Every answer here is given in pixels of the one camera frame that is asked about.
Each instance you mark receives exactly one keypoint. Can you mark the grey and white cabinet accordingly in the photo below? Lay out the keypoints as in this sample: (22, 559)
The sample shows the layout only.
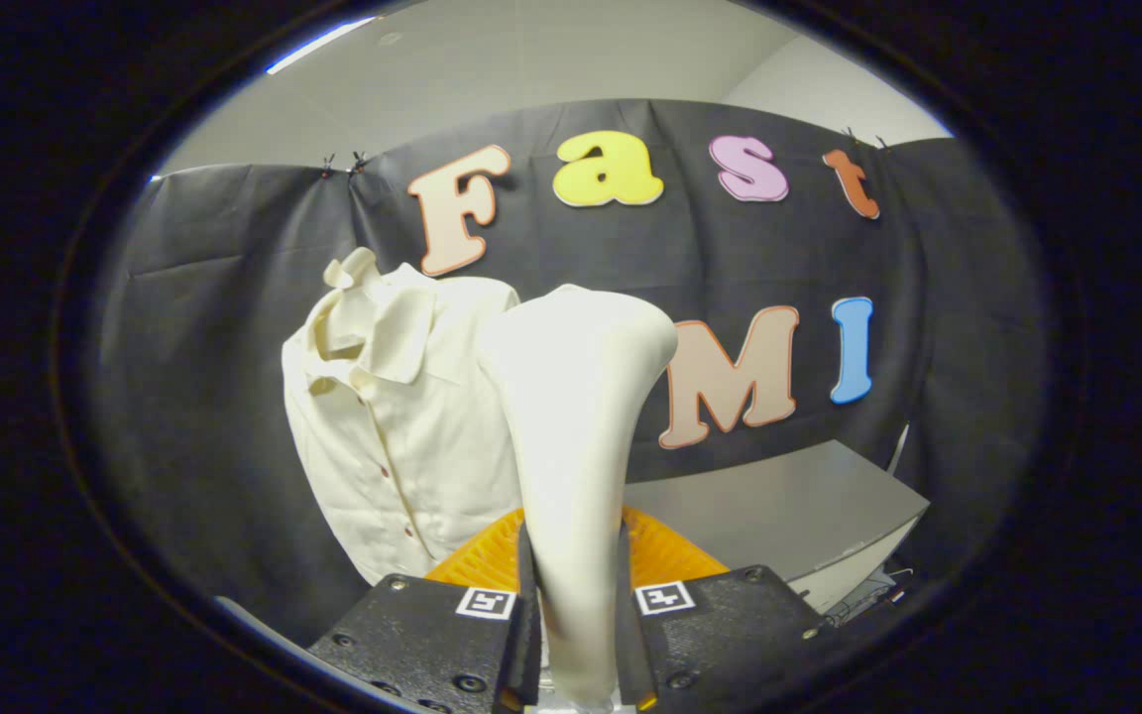
(779, 506)

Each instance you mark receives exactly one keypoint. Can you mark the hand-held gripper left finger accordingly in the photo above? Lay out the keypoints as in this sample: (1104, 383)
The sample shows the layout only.
(526, 654)

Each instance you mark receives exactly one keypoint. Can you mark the cream clothes hanger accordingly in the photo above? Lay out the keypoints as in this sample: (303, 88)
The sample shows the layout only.
(353, 268)

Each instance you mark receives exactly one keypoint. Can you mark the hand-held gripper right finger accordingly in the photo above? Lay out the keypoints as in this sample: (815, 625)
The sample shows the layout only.
(630, 654)

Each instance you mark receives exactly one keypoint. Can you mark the cream button shirt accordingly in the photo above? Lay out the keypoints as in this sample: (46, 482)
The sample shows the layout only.
(412, 446)

